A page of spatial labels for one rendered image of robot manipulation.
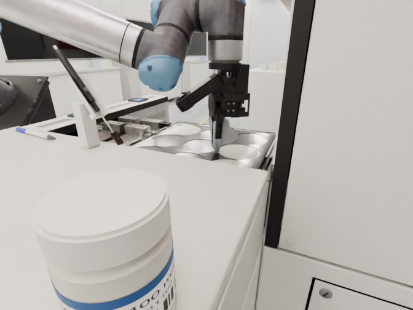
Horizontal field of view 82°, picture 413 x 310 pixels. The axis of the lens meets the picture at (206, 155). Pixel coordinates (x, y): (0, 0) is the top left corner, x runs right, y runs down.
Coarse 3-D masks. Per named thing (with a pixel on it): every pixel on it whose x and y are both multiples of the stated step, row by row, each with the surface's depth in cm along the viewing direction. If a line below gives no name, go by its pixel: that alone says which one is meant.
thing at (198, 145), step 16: (208, 128) 80; (144, 144) 66; (160, 144) 66; (176, 144) 66; (192, 144) 66; (208, 144) 66; (224, 144) 66; (240, 144) 66; (256, 144) 66; (208, 160) 56; (240, 160) 56; (256, 160) 56
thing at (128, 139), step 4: (120, 136) 79; (124, 136) 79; (128, 136) 79; (132, 136) 79; (136, 136) 79; (112, 140) 75; (124, 140) 75; (128, 140) 75; (132, 140) 75; (124, 144) 72; (128, 144) 72
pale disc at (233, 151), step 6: (222, 150) 62; (228, 150) 62; (234, 150) 62; (240, 150) 62; (246, 150) 62; (252, 150) 62; (228, 156) 58; (234, 156) 58; (240, 156) 58; (246, 156) 58; (252, 156) 58
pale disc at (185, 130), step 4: (176, 128) 80; (180, 128) 80; (184, 128) 80; (188, 128) 80; (192, 128) 80; (196, 128) 80; (172, 132) 76; (176, 132) 76; (180, 132) 76; (184, 132) 76; (188, 132) 76; (192, 132) 76; (196, 132) 76
